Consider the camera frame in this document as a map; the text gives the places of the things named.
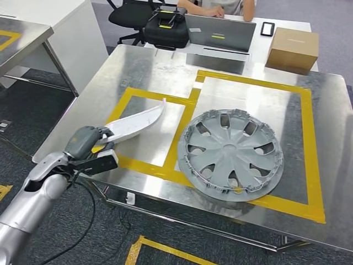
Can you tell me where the person's right hand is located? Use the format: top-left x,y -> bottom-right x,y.
210,6 -> 226,19

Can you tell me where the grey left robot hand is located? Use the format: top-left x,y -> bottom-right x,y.
63,125 -> 115,162

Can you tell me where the white curved plastic part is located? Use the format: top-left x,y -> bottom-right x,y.
97,97 -> 167,145

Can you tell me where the stainless steel workbench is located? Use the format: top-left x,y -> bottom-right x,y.
32,44 -> 353,254

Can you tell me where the grey laptop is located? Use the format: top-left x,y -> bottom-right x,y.
176,13 -> 257,62

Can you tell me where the white office desk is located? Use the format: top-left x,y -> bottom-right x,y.
145,14 -> 319,72

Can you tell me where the black smartphone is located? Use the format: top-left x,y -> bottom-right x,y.
259,21 -> 275,38

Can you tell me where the black equipment case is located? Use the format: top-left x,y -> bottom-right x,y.
143,6 -> 190,51

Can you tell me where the grey floor socket box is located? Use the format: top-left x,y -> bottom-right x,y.
0,119 -> 13,134

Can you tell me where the brown cardboard box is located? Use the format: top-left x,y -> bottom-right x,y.
266,26 -> 320,76

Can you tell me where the black office chair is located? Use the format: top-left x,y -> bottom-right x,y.
106,0 -> 167,47

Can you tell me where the steel side table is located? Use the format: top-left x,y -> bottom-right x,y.
0,16 -> 79,98

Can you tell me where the grey wheel hubcap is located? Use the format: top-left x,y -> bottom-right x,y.
177,108 -> 284,203

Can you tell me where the yellow tape on side table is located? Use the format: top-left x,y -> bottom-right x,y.
0,29 -> 22,52

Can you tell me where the yellow floor tape square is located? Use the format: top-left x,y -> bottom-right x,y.
124,235 -> 219,265

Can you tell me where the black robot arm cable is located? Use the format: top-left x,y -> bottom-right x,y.
38,181 -> 97,265

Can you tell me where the black floor power cord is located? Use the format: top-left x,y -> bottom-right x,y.
117,206 -> 132,242

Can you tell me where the small yellow tape frame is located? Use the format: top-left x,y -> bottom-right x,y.
92,86 -> 201,184

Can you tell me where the large yellow tape frame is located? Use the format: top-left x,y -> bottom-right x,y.
165,69 -> 327,225

